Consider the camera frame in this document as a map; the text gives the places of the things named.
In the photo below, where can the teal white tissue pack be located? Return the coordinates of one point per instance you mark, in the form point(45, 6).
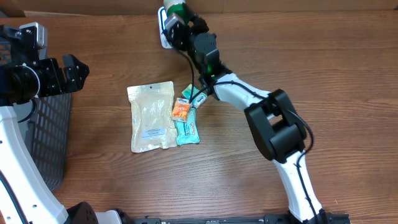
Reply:
point(192, 91)

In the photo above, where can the white barcode scanner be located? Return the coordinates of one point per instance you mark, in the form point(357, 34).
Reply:
point(161, 20)

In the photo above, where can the grey plastic basket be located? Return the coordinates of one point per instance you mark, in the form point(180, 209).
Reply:
point(44, 126)

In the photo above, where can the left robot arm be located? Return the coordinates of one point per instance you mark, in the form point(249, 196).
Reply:
point(25, 198)

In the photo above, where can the orange Kleenex tissue pack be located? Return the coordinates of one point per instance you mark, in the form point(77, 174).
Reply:
point(181, 109)

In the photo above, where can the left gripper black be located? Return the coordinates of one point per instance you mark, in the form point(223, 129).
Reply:
point(58, 84)

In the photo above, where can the green lid jar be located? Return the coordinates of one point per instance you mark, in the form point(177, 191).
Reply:
point(176, 7)

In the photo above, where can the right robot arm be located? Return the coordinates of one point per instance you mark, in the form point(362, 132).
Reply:
point(277, 130)

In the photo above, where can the cardboard back wall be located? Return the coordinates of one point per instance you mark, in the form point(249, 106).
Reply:
point(18, 8)

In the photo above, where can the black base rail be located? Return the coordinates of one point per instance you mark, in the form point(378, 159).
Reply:
point(327, 218)

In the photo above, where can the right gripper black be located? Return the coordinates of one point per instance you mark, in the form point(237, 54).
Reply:
point(199, 23)

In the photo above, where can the beige foil pouch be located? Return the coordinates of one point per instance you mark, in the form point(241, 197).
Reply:
point(151, 108)

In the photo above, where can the teal wet wipes pack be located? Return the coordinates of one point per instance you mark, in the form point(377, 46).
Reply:
point(187, 132)

